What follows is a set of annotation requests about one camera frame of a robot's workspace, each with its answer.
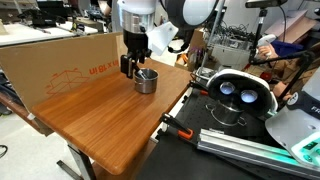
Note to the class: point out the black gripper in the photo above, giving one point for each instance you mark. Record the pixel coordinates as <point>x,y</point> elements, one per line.
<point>136,43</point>

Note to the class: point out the white VR controller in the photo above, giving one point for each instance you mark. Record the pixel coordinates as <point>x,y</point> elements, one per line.
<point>266,39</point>

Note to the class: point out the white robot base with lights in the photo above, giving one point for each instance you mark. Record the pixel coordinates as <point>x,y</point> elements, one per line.
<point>293,130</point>

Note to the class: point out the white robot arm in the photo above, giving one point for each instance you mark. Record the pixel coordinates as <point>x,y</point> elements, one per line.
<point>193,11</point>

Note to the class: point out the small steel pot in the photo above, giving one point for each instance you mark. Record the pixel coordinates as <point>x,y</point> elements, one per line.
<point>146,86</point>

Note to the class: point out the person's hand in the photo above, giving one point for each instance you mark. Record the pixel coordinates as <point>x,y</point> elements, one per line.
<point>266,51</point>

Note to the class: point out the open cardboard box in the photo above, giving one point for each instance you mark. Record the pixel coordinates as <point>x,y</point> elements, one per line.
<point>181,61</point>

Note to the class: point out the brown cardboard box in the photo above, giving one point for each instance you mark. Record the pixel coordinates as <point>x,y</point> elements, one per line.
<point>197,38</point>

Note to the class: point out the black orange clamp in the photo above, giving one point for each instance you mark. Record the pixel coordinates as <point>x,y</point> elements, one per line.
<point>203,92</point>
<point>185,134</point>

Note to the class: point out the black perforated breadboard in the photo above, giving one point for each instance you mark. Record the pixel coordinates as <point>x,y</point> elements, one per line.
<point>196,113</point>

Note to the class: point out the slanted metal pole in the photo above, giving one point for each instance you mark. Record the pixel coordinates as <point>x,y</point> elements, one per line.
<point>213,28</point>

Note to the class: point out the cardboard box with red print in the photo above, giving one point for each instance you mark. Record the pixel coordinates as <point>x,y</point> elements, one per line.
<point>40,63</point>

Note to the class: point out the grey equipment case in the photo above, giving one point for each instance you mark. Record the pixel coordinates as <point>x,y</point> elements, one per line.
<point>230,55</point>

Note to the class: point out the black equipment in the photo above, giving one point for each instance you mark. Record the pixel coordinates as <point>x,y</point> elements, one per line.
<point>40,18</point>

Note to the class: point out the metal table leg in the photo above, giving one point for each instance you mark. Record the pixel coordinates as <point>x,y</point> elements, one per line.
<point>83,160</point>

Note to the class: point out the white VR headset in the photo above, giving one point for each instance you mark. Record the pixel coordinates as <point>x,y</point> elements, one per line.
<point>240,78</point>

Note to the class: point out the white table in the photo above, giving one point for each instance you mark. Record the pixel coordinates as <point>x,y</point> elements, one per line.
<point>23,33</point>

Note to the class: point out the person in brown jacket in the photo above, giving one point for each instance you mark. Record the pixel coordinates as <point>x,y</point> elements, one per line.
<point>290,71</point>

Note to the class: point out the pinkish cardboard sheet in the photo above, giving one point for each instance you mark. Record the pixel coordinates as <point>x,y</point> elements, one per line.
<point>290,26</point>

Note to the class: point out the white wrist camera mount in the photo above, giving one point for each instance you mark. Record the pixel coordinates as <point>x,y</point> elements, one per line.
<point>161,36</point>

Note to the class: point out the aluminium rail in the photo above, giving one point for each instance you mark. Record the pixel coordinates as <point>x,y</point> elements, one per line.
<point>233,143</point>

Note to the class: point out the black camera stand pole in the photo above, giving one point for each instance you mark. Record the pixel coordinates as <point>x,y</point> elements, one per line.
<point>258,26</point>

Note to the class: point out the black camera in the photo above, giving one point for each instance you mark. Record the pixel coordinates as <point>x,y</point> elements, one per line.
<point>263,3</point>

